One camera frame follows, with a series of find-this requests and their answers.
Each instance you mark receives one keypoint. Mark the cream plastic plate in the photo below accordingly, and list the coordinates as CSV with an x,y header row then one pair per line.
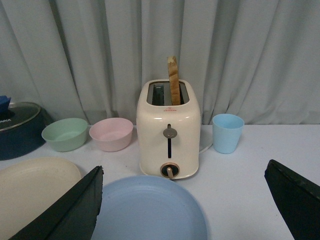
x,y
30,187

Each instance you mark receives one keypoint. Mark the grey curtain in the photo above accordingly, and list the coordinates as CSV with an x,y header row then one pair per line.
x,y
258,59

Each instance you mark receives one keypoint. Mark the dark blue cooking pot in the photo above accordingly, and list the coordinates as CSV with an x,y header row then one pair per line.
x,y
21,140

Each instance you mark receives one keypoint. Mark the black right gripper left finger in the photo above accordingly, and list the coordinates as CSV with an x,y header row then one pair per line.
x,y
73,216

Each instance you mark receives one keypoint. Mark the blue plastic plate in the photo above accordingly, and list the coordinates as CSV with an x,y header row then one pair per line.
x,y
149,208

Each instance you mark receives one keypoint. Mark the pink plastic bowl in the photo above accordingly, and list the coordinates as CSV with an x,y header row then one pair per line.
x,y
112,134

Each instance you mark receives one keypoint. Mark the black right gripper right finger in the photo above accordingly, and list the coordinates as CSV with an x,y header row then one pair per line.
x,y
297,199

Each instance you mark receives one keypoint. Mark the light blue plastic cup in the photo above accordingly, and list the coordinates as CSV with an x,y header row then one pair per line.
x,y
226,132

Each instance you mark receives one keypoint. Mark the cream white toaster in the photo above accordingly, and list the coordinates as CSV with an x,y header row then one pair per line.
x,y
168,135

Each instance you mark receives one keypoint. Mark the green plastic bowl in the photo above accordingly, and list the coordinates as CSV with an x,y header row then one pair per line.
x,y
66,135

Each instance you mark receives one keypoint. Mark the glass pot lid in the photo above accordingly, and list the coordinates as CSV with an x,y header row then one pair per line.
x,y
15,114

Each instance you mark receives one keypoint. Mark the toasted bread slice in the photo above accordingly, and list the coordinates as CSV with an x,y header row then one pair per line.
x,y
173,74

